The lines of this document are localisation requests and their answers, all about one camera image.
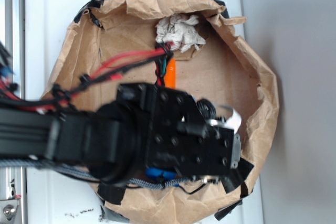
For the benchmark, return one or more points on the white plastic tray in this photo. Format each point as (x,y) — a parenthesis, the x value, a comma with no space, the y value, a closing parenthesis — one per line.
(52,197)

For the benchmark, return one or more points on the crumpled white paper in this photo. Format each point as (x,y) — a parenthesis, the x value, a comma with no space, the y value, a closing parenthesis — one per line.
(179,29)

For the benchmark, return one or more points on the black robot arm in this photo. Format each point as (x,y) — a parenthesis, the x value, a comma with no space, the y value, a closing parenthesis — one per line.
(108,143)

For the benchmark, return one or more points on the metal rail frame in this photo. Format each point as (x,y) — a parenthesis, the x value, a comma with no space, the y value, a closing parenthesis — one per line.
(13,179)

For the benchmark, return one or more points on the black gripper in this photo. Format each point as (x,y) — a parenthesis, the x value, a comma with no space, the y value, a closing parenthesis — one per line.
(180,133)

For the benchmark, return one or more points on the blue plastic bottle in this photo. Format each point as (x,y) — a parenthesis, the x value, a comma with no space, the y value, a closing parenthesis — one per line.
(159,175)

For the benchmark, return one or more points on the orange toy carrot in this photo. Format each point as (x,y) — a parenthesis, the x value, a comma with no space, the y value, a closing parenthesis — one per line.
(170,75)

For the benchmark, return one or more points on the brown paper bag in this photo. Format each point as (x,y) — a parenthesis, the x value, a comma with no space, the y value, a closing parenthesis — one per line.
(224,70)

